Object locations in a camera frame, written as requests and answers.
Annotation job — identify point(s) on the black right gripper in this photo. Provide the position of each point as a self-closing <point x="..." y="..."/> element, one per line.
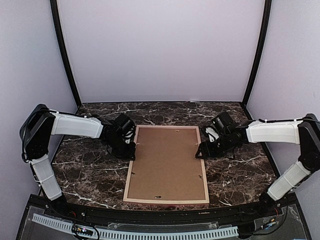
<point x="207" y="151"/>

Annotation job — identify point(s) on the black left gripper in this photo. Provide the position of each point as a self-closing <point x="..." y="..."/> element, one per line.
<point x="129" y="155"/>

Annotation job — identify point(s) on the brown cardboard backing board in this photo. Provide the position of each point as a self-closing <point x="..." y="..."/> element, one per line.
<point x="167" y="162"/>

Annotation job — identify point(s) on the light wooden picture frame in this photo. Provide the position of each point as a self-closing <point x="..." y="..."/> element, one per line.
<point x="127" y="180"/>

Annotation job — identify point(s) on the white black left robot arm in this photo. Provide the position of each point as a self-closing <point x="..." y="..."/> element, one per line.
<point x="43" y="123"/>

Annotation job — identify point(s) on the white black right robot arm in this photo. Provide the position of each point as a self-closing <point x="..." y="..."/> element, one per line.
<point x="302" y="159"/>

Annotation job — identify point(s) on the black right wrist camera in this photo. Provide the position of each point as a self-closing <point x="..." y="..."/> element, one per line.
<point x="222" y="125"/>

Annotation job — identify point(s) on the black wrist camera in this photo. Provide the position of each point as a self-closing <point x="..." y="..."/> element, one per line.
<point x="124" y="125"/>
<point x="222" y="125"/>

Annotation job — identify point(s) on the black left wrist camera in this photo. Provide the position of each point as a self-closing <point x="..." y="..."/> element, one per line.
<point x="124" y="125"/>

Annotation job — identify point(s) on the black table edge rail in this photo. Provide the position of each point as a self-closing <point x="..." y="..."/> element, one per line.
<point x="282" y="222"/>

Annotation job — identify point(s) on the grey slotted cable duct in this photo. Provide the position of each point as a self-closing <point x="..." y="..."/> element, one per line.
<point x="121" y="231"/>

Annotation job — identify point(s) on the black corner post right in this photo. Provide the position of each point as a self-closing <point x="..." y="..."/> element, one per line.
<point x="258" y="53"/>

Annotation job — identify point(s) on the black corner post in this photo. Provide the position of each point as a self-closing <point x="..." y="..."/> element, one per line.
<point x="63" y="52"/>
<point x="258" y="53"/>

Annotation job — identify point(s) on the black corner post left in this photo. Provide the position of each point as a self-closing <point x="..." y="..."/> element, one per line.
<point x="63" y="52"/>

